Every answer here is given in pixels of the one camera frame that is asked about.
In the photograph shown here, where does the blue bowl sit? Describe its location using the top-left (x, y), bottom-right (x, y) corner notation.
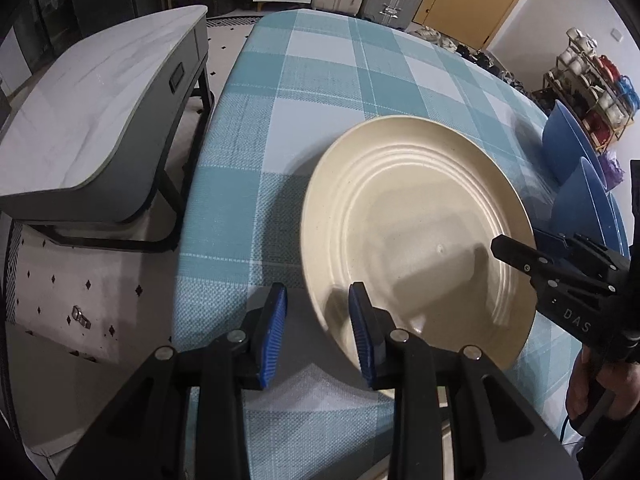
top-left (608, 193), bottom-right (630, 259)
top-left (550, 157), bottom-right (618, 249)
top-left (542, 100), bottom-right (606, 191)

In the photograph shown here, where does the cream ceramic plate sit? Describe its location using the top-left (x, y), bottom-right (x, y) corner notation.
top-left (299, 115), bottom-right (536, 370)

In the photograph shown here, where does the person's right hand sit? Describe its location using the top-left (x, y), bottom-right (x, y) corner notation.
top-left (566, 343), bottom-right (640, 418)

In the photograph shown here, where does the purple plastic bag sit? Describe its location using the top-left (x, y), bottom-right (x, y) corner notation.
top-left (598, 151), bottom-right (625, 191)

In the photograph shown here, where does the shoe rack with shoes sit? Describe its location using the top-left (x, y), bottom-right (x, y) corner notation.
top-left (542, 27), bottom-right (639, 155)

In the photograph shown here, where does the teal plaid tablecloth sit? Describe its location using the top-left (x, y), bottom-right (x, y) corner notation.
top-left (171, 8), bottom-right (584, 480)

